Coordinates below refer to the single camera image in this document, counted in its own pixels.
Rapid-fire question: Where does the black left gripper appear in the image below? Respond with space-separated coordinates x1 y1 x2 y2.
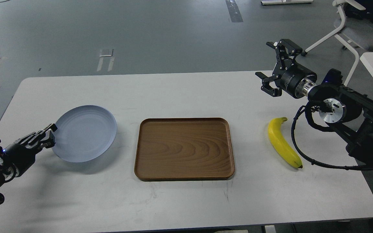
3 123 58 177

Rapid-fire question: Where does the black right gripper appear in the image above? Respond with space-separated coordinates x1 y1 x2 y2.
255 39 317 99

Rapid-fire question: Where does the light blue round plate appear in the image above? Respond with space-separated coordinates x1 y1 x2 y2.
52 105 117 163

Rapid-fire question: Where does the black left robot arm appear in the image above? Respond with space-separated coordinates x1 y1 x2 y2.
0 124 58 187

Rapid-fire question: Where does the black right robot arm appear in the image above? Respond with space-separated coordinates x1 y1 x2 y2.
255 39 373 171

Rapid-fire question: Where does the yellow banana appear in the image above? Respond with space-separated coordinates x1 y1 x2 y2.
267 117 303 169

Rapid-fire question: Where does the white office chair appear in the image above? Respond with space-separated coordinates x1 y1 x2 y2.
301 0 373 86

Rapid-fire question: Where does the brown wooden tray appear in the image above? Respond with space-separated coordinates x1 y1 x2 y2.
134 117 235 182

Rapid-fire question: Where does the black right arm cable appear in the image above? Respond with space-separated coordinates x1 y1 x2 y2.
291 104 373 171

